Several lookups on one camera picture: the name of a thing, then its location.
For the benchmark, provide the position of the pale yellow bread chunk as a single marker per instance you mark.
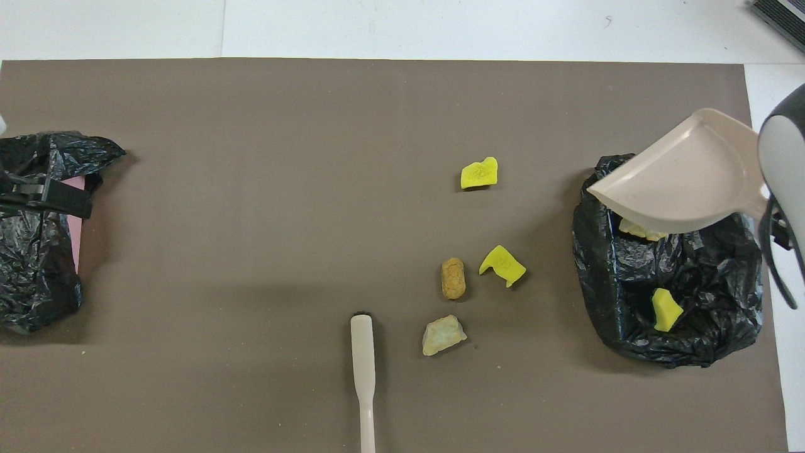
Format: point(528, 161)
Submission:
point(641, 230)

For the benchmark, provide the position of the beige plastic dustpan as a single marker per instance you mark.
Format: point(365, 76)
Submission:
point(685, 182)

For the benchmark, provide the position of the pink bin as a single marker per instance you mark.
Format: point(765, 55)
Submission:
point(75, 239)

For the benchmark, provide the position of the black trash bag lined bin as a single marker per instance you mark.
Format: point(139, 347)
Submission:
point(710, 314)

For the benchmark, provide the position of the dark ribbed panel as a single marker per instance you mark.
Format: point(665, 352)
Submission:
point(783, 16)

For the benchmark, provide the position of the brown table mat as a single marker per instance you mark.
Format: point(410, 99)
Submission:
point(402, 113)

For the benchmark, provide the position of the brown cork-like bread roll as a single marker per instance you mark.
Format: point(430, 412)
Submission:
point(453, 280)

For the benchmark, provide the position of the pale ridged bread chunk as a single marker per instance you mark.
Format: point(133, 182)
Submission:
point(443, 335)

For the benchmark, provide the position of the notched yellow sponge piece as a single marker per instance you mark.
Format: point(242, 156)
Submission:
point(503, 263)

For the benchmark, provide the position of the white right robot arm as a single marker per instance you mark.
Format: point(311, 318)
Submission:
point(783, 157)

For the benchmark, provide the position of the crumpled black trash bag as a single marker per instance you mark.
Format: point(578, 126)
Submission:
point(31, 283)

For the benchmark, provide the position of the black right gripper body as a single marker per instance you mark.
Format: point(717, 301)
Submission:
point(783, 231)

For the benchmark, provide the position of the beige brush with black bristles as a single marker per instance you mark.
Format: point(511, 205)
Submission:
point(363, 358)

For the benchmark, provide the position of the small yellow sponge piece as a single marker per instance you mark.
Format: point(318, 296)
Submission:
point(666, 309)

